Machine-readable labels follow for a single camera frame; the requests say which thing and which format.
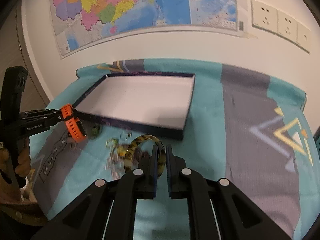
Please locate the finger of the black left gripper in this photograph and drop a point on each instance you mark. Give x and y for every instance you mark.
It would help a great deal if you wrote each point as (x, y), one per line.
(41, 113)
(38, 125)

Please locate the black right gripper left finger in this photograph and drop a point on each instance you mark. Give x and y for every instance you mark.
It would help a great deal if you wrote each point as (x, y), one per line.
(147, 182)

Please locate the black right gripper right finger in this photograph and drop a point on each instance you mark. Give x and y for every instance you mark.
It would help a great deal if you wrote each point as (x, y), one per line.
(175, 164)

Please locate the beaded jewelry cluster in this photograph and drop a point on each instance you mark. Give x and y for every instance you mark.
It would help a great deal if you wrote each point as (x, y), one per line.
(117, 162)

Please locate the orange smart watch band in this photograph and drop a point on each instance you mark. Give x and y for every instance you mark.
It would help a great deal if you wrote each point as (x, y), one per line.
(73, 123)

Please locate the left hand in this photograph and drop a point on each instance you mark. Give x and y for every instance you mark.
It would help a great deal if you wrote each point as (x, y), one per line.
(23, 168)

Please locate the green bead charm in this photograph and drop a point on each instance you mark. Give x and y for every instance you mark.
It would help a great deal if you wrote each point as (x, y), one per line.
(96, 130)

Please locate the shallow white tray box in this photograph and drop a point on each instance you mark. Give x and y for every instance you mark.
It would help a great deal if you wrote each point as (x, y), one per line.
(155, 103)

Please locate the teal grey patterned cloth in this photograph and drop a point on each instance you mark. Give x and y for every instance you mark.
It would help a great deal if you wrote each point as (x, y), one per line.
(242, 125)

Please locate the colourful wall map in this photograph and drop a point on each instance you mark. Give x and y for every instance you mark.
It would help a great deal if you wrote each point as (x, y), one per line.
(79, 24)

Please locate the white triple wall socket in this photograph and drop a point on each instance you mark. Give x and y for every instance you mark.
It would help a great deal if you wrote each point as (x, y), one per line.
(268, 18)

